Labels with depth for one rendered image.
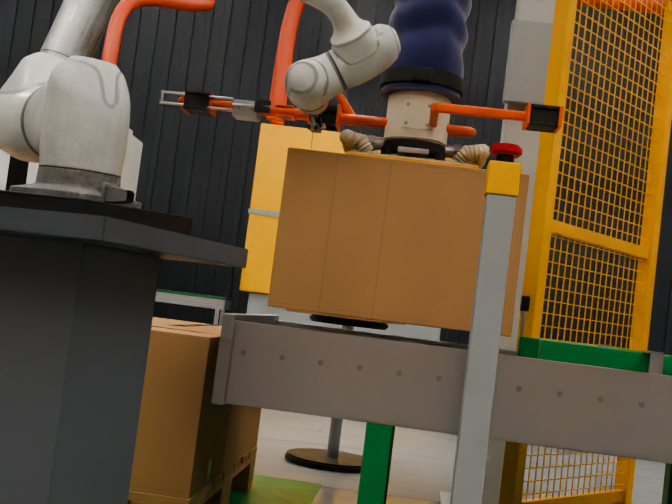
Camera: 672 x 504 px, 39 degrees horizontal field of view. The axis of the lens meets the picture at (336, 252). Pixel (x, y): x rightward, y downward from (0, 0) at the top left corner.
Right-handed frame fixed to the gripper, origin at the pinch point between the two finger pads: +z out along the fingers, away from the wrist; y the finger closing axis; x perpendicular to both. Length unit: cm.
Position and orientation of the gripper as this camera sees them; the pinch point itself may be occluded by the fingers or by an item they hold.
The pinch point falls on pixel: (320, 116)
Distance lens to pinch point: 261.4
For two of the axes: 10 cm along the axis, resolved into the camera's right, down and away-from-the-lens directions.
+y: -1.3, 9.9, -0.7
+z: 0.8, 0.8, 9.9
